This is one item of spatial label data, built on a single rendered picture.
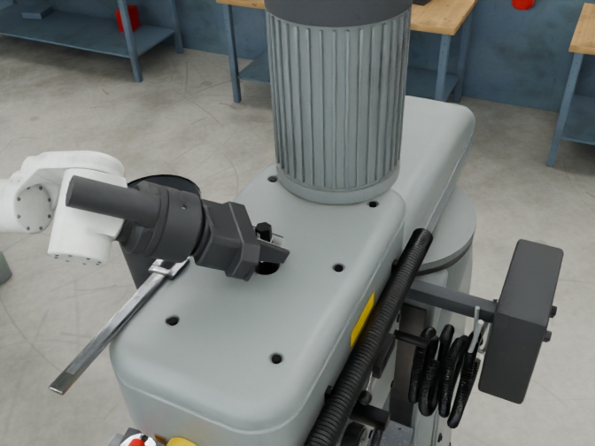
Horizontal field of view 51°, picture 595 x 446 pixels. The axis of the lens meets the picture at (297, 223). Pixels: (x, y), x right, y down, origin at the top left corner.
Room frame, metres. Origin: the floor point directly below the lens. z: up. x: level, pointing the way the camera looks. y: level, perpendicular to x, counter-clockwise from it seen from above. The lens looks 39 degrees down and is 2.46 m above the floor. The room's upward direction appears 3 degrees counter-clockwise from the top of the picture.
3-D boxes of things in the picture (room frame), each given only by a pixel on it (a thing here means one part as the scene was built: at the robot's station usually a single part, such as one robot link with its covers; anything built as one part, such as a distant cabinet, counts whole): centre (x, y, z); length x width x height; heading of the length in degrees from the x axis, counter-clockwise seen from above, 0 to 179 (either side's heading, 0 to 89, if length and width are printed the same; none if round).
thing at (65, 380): (0.53, 0.22, 1.89); 0.24 x 0.04 x 0.01; 153
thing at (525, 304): (0.73, -0.39, 1.62); 0.20 x 0.09 x 0.21; 152
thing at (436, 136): (1.06, -0.19, 1.66); 0.80 x 0.23 x 0.20; 152
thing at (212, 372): (0.63, 0.04, 1.81); 0.47 x 0.26 x 0.16; 152
